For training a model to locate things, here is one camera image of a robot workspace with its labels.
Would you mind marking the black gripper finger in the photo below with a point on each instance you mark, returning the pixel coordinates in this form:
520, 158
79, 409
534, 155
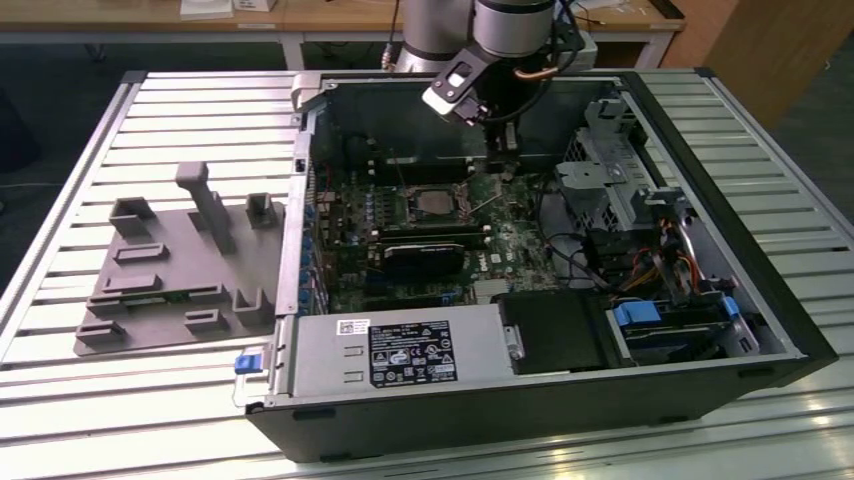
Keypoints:
497, 145

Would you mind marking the silver square CPU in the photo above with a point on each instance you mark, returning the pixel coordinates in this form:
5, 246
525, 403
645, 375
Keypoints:
434, 202

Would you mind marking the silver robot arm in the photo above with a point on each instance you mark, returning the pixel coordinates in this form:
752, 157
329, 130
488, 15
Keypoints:
508, 25

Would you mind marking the CPU socket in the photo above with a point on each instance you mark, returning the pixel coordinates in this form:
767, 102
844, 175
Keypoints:
408, 200

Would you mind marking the black RAM slot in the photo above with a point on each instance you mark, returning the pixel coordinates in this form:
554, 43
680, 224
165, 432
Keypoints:
434, 227
434, 235

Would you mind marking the black expansion slot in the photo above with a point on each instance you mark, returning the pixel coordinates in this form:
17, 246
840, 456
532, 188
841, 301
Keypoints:
401, 302

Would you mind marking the black drive bay cover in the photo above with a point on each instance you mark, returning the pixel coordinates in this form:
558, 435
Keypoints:
554, 335

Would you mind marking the grey metal drive cage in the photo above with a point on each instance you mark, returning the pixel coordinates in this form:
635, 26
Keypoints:
601, 200

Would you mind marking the green motherboard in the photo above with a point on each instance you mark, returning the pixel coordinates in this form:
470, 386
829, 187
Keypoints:
521, 245

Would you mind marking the black graphics card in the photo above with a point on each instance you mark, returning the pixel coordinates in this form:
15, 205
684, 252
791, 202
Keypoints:
421, 260

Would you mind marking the small silver chipset heatsink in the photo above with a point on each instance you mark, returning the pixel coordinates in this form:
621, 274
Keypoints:
493, 289

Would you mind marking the blue disk carrier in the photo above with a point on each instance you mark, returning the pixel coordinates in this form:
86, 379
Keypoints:
637, 312

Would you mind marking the wooden cabinet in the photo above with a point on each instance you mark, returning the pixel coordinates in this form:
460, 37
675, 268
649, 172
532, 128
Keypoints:
768, 50

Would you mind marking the small white box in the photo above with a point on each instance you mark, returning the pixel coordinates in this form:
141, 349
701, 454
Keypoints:
254, 5

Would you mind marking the small blue bay clip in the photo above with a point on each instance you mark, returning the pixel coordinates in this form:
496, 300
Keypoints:
731, 307

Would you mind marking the black hard disk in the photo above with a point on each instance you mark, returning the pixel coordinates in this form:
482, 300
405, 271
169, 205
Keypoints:
675, 345

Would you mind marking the large white box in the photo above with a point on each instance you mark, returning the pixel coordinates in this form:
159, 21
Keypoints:
208, 10

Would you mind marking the silver power supply unit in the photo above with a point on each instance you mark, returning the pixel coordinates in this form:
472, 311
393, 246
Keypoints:
321, 360

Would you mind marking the grey parts rack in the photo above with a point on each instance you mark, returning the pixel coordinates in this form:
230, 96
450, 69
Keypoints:
174, 260

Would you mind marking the black PC case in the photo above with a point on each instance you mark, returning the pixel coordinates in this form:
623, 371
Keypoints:
468, 430

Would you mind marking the blue case latch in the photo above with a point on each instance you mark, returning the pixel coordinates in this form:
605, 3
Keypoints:
248, 364

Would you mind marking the green RAM stick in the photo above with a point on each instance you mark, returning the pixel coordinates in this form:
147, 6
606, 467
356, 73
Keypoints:
143, 299

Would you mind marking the wooden desk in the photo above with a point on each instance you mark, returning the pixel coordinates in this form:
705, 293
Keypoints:
101, 20

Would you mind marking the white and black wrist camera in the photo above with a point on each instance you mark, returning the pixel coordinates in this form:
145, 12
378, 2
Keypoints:
450, 87

